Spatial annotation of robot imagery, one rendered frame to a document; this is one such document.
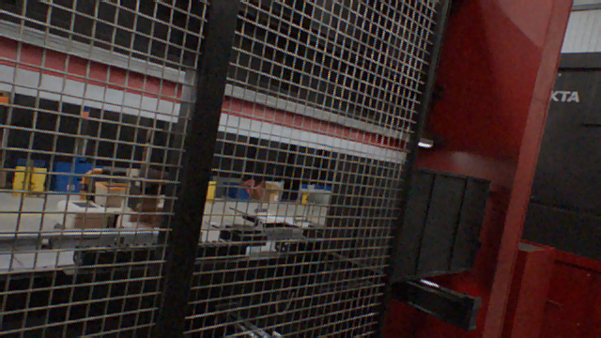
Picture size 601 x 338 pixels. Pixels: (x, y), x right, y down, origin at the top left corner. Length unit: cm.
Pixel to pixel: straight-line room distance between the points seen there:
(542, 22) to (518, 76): 25
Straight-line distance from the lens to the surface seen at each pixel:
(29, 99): 138
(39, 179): 709
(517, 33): 250
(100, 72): 143
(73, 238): 150
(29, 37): 117
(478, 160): 242
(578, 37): 895
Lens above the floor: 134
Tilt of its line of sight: 3 degrees down
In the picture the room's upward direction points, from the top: 10 degrees clockwise
